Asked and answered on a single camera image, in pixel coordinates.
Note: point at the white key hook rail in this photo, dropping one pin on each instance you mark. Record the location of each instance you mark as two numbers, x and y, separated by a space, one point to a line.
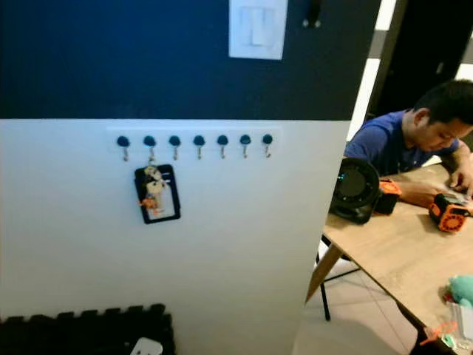
186 146

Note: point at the orange and black device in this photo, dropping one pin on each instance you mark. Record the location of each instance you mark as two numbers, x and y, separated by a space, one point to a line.
449 213

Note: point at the small black orange box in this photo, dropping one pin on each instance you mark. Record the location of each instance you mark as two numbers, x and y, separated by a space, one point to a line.
388 196

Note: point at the black wall hook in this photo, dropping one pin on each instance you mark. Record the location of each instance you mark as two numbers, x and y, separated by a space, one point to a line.
312 13

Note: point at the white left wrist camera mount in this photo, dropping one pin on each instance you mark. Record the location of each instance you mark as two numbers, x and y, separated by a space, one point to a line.
146 347

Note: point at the black round fan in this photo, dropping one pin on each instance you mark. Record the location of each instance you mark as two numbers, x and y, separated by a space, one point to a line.
355 191

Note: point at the black card holder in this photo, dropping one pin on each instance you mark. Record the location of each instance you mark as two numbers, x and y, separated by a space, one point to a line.
171 211

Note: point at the black interlocking foam mat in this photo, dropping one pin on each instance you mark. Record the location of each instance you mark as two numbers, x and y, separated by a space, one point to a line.
81 336

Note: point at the blue knob metal hook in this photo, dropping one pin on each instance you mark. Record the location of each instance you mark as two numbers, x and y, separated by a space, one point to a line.
244 139
150 140
267 139
222 140
174 140
123 140
199 140

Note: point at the teal plush toy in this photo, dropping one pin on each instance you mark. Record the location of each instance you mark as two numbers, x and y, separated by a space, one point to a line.
462 290

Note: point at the person in blue shirt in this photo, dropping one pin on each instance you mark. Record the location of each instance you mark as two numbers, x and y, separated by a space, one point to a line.
384 144

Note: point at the white light switch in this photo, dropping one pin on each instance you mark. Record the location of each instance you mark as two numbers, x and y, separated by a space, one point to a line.
258 28

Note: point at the light wooden table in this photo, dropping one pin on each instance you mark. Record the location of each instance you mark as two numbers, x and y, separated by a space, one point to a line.
406 251

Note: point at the black door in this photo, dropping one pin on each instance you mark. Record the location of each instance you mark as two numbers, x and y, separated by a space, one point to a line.
421 44

